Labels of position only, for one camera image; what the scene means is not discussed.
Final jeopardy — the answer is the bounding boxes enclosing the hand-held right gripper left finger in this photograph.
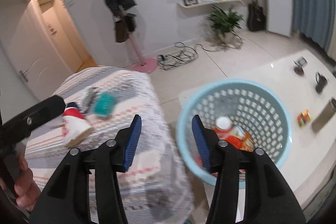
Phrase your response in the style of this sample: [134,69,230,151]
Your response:
[29,114,142,224]

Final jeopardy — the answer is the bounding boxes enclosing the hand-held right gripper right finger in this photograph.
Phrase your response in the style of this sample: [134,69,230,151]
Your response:
[192,114,306,224]

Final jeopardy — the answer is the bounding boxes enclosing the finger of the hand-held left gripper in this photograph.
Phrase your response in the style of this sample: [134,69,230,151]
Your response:
[0,95,66,144]

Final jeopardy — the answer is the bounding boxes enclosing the white capped orange bottle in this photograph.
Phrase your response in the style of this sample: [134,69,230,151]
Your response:
[213,116,246,149]

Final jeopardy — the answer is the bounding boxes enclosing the red and white bottle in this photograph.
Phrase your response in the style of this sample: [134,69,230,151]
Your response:
[62,102,94,148]

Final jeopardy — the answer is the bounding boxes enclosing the light blue plastic basket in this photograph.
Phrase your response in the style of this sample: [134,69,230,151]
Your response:
[176,79,291,186]

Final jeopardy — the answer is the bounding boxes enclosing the person's left hand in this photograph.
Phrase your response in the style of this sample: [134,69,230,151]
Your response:
[14,155,42,211]

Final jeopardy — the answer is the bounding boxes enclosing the teal packet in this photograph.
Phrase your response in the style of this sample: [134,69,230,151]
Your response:
[94,93,117,117]

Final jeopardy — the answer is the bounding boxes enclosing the grey crumpled wrapper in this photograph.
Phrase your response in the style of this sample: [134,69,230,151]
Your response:
[81,86,99,113]

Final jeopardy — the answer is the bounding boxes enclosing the hallway door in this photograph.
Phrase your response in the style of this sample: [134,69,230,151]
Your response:
[37,0,84,72]

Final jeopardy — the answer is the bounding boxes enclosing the wooden coat rack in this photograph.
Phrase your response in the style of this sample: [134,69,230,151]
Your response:
[115,11,158,73]

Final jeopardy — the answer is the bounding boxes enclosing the colourful puzzle cube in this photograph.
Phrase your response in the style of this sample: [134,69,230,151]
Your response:
[297,109,314,128]

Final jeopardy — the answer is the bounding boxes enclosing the brown hanging bag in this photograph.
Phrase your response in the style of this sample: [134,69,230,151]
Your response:
[115,14,137,43]

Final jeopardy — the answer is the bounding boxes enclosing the green potted plant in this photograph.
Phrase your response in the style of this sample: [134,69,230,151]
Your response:
[206,5,244,43]

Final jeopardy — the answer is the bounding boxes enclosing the grey thermos bottle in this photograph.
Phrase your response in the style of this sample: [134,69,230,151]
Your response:
[311,98,336,133]

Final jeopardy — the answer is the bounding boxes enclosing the phone stand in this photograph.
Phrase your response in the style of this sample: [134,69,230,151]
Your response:
[293,56,307,75]

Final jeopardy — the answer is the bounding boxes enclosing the black mug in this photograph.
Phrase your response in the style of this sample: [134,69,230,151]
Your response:
[315,72,328,94]

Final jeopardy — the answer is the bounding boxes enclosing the black acoustic guitar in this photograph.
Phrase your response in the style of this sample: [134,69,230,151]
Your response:
[247,0,267,31]

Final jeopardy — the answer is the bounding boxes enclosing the white door with handle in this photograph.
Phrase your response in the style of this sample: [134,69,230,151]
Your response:
[0,0,69,98]

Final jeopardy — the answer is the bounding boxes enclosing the black floor cables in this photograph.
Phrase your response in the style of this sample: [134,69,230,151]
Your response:
[157,32,243,69]

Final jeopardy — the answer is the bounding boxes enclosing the white low wall shelf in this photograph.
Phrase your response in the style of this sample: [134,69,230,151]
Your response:
[177,0,243,8]

